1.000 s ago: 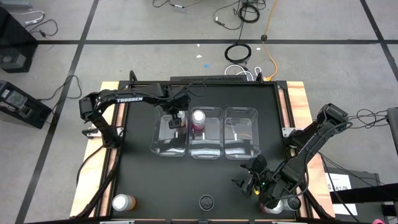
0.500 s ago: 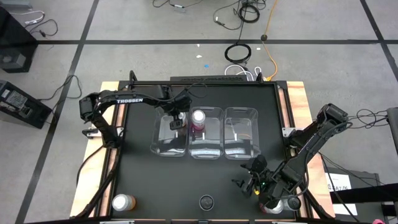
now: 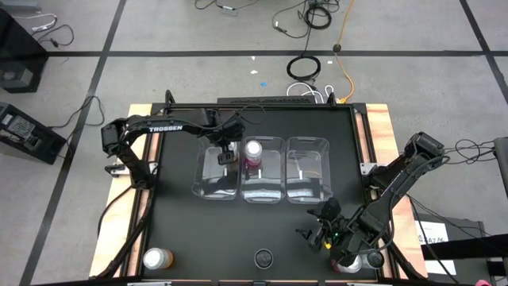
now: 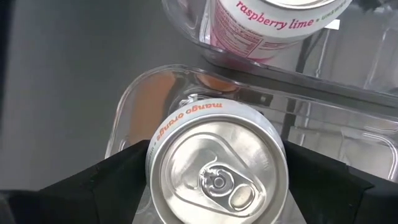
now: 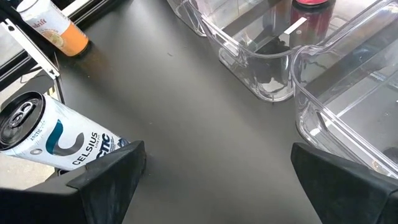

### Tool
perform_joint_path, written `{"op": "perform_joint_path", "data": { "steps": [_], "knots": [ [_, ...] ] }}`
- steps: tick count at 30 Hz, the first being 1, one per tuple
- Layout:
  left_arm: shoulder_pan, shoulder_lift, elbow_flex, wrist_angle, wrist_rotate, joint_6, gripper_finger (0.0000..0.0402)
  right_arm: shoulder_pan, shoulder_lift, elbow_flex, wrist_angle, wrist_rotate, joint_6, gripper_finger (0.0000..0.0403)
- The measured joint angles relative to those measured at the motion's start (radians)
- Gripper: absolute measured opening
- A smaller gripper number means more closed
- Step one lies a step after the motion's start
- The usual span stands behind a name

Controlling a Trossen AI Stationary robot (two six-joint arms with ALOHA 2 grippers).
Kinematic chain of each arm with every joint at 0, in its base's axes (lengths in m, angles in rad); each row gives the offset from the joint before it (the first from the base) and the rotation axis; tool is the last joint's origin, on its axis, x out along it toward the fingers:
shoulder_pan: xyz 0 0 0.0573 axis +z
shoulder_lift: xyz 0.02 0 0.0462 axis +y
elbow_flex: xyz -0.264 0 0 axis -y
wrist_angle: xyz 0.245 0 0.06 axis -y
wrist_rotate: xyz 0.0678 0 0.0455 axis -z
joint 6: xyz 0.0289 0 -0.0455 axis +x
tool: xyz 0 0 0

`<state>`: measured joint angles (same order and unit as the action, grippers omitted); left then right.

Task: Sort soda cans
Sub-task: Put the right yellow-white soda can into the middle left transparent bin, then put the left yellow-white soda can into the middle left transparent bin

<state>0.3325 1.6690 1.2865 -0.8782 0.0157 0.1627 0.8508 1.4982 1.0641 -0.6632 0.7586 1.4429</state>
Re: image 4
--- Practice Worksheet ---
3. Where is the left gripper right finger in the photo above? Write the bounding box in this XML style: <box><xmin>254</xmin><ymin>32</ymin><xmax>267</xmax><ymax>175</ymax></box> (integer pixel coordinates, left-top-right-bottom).
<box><xmin>284</xmin><ymin>141</ymin><xmax>374</xmax><ymax>224</ymax></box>

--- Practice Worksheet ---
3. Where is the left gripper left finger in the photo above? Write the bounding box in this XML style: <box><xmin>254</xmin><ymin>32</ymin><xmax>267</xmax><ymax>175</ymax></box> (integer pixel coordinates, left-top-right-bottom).
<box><xmin>39</xmin><ymin>139</ymin><xmax>150</xmax><ymax>224</ymax></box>

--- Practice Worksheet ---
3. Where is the mango orange soda can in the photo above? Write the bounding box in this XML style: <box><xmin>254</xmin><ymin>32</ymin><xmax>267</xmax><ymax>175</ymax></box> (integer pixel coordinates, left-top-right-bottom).
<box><xmin>145</xmin><ymin>98</ymin><xmax>290</xmax><ymax>224</ymax></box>

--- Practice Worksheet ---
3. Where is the raspberry lime soda can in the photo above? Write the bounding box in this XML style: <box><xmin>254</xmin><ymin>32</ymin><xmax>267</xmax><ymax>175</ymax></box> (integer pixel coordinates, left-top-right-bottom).
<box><xmin>210</xmin><ymin>0</ymin><xmax>354</xmax><ymax>63</ymax></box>

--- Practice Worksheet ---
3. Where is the clear plastic bin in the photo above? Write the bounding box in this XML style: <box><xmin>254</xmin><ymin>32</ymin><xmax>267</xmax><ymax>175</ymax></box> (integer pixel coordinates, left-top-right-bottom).
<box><xmin>161</xmin><ymin>0</ymin><xmax>398</xmax><ymax>104</ymax></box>
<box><xmin>104</xmin><ymin>63</ymin><xmax>398</xmax><ymax>224</ymax></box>

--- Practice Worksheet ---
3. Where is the white tape strip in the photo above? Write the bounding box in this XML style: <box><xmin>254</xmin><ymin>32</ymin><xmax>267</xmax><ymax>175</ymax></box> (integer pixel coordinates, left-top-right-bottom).
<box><xmin>324</xmin><ymin>19</ymin><xmax>341</xmax><ymax>30</ymax></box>

